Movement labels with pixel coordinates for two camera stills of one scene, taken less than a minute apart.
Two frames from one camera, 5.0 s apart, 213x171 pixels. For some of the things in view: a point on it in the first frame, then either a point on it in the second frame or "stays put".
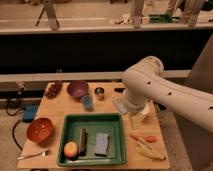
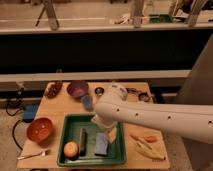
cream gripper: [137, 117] to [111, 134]
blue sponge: [102, 140] stays put
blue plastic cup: [88, 101] stays put
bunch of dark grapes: [52, 89] stays put
